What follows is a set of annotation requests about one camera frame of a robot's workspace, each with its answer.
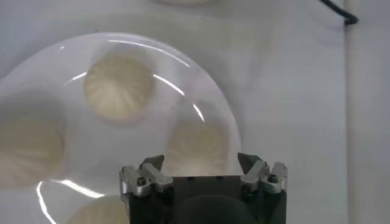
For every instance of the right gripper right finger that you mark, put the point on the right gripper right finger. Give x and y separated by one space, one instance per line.
259 179

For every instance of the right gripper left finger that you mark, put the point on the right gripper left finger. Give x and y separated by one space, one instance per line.
143 182

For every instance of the cream pleated steamed baozi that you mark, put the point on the cream pleated steamed baozi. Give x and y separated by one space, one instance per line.
27 149
100 213
198 149
119 88

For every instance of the white round plate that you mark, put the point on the white round plate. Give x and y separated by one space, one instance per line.
91 152

